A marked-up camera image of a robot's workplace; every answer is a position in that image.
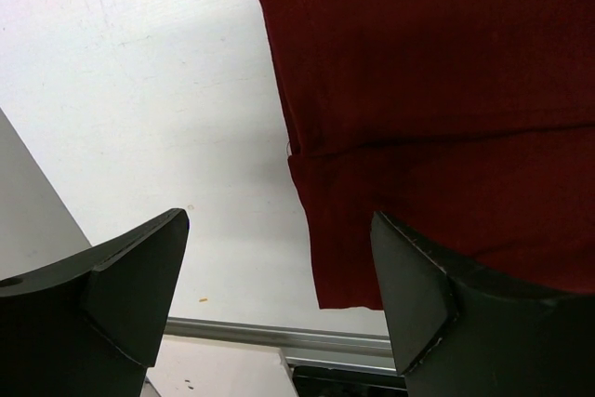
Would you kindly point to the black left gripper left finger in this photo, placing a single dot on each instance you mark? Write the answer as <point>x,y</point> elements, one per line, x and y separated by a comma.
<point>92,324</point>

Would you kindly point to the dark red t shirt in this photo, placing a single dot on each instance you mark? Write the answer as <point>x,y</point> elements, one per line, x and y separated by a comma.
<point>471,121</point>

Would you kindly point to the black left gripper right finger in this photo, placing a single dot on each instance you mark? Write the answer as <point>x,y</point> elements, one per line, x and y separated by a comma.
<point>459,328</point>

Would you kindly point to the aluminium front table rail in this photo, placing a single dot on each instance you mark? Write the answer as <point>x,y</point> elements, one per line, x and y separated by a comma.
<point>300,346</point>

